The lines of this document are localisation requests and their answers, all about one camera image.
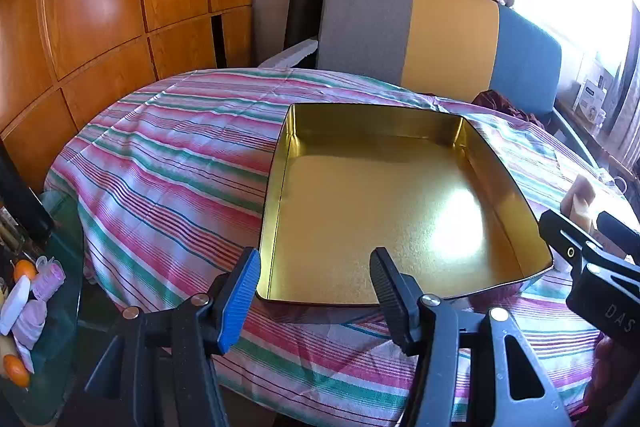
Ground white printed box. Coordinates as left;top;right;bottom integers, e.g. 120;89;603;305
575;77;609;124

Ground person's right hand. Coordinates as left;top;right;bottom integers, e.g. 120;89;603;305
582;339;640;423

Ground grey yellow blue sofa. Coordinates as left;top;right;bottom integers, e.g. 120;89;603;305
316;0;565;116

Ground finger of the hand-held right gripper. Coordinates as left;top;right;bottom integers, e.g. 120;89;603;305
597;212;640;265
539;209;606;275

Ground white padded armrest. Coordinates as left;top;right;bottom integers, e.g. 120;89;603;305
257;36;319;68

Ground yellow sponge block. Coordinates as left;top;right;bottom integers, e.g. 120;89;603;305
562;174;598;228

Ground grey metal armrest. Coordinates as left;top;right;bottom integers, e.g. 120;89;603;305
550;107;598;168

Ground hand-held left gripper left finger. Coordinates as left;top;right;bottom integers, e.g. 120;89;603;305
62;247;262;427

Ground gold metal tin tray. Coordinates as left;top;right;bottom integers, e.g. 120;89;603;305
255;103;555;309

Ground white plastic packet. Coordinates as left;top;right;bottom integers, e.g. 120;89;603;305
0;279;32;335

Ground orange fruit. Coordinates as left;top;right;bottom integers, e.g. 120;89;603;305
2;354;31;388
13;260;37;283

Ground striped tablecloth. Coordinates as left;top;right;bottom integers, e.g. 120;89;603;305
44;67;640;427

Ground glass side table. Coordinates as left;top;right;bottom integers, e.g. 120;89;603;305
0;192;87;426

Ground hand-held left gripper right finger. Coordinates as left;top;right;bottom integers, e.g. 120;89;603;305
369;247;573;427

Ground black stand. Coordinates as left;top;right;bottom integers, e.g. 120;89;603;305
0;142;55;248

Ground wooden wardrobe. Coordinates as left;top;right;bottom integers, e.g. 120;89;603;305
0;0;253;188

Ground dark red cloth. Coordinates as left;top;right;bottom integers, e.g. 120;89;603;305
472;90;548;128

